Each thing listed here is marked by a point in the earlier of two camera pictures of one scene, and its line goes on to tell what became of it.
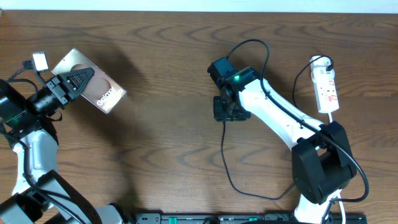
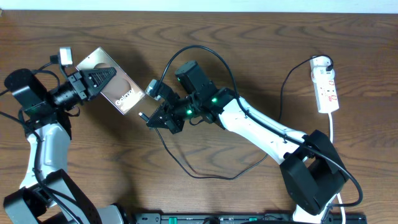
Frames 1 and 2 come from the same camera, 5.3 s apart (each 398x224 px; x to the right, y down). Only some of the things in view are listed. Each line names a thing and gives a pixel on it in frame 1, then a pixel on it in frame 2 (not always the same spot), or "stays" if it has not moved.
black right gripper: [219, 114] -> [170, 121]
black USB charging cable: [329, 68] -> [331, 66]
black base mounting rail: [249, 218] stays
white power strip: [324, 85] stays
